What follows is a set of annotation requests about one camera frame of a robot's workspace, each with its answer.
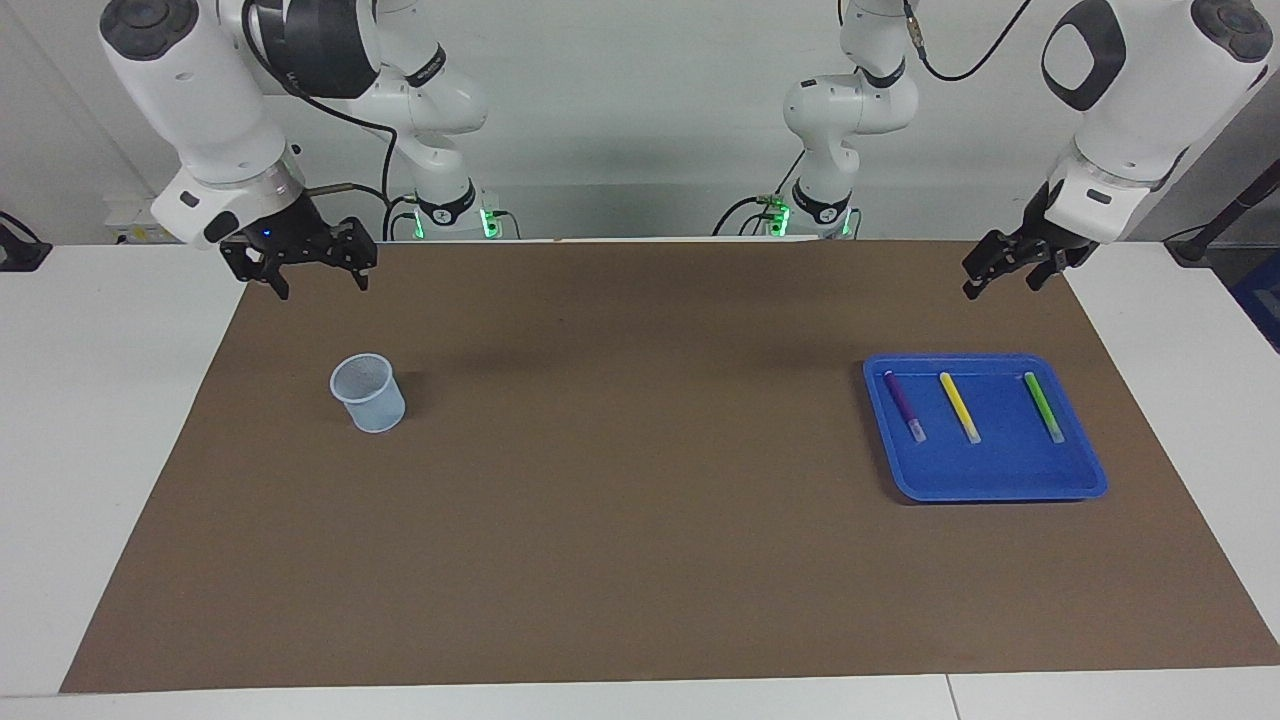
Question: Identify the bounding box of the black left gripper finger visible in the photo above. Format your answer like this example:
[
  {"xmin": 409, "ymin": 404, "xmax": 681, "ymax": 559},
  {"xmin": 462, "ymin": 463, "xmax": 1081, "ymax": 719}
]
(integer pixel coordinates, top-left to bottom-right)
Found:
[
  {"xmin": 1026, "ymin": 255, "xmax": 1079, "ymax": 292},
  {"xmin": 961, "ymin": 230, "xmax": 1041, "ymax": 301}
]

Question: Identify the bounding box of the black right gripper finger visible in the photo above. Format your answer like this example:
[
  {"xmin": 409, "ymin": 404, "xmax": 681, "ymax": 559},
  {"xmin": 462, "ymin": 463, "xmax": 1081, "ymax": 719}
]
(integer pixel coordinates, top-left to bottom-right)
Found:
[
  {"xmin": 219, "ymin": 238, "xmax": 293, "ymax": 301},
  {"xmin": 335, "ymin": 215, "xmax": 379, "ymax": 292}
]

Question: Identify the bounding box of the green pen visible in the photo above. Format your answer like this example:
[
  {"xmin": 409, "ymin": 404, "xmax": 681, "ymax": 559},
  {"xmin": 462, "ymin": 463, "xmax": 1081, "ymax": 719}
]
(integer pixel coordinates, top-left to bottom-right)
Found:
[{"xmin": 1023, "ymin": 372, "xmax": 1067, "ymax": 445}]

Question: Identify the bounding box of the yellow pen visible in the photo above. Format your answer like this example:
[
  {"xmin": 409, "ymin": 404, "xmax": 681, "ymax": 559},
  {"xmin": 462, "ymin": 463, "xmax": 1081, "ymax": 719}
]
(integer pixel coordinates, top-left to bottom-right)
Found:
[{"xmin": 939, "ymin": 372, "xmax": 983, "ymax": 445}]

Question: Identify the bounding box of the purple pen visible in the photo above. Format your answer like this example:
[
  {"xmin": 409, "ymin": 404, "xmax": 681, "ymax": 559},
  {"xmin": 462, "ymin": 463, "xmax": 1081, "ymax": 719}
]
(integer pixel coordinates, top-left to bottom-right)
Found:
[{"xmin": 884, "ymin": 370, "xmax": 928, "ymax": 443}]

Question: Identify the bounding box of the blue plastic tray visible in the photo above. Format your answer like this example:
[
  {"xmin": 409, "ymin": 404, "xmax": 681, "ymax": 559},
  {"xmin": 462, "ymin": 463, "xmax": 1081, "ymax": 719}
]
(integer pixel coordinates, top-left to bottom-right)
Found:
[{"xmin": 862, "ymin": 352, "xmax": 1109, "ymax": 503}]

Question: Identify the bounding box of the translucent plastic cup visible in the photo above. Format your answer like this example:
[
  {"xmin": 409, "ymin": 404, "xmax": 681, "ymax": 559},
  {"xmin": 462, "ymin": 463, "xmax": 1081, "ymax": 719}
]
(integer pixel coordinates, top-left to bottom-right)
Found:
[{"xmin": 329, "ymin": 352, "xmax": 407, "ymax": 434}]

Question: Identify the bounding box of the black stand pole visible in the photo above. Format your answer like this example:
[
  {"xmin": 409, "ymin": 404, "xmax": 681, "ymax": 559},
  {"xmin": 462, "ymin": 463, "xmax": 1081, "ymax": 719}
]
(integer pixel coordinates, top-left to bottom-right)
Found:
[{"xmin": 1165, "ymin": 160, "xmax": 1280, "ymax": 266}]

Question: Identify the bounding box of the blue box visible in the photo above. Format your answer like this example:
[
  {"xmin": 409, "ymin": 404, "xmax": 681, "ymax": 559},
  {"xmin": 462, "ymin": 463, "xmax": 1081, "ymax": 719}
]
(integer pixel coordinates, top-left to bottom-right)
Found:
[{"xmin": 1232, "ymin": 250, "xmax": 1280, "ymax": 353}]

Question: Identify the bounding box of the brown table mat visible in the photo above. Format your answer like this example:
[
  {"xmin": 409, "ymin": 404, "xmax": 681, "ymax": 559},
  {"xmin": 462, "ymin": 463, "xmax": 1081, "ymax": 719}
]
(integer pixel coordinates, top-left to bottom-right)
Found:
[{"xmin": 60, "ymin": 238, "xmax": 1280, "ymax": 694}]

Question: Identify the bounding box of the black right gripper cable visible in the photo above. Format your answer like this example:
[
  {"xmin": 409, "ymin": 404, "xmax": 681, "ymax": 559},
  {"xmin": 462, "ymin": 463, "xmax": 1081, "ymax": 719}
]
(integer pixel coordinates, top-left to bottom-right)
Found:
[{"xmin": 240, "ymin": 0, "xmax": 401, "ymax": 206}]

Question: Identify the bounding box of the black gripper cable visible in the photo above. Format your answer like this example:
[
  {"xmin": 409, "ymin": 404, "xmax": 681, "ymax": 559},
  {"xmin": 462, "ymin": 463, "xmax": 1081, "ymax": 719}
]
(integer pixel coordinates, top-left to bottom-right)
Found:
[
  {"xmin": 240, "ymin": 0, "xmax": 401, "ymax": 206},
  {"xmin": 905, "ymin": 0, "xmax": 1038, "ymax": 81}
]

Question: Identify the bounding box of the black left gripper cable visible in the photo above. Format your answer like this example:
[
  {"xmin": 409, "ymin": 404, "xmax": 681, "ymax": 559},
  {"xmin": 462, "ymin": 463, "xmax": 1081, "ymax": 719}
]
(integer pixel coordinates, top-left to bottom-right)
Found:
[{"xmin": 905, "ymin": 0, "xmax": 1038, "ymax": 81}]

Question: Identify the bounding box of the black clamp mount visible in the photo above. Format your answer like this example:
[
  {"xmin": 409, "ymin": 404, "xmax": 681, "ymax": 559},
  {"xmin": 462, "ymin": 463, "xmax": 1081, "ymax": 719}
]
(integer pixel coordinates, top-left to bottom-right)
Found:
[{"xmin": 0, "ymin": 212, "xmax": 53, "ymax": 273}]

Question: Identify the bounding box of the black left base cable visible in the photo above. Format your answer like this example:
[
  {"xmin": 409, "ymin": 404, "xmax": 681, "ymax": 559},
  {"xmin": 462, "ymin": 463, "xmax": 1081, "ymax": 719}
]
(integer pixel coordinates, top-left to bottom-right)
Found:
[{"xmin": 712, "ymin": 148, "xmax": 806, "ymax": 238}]

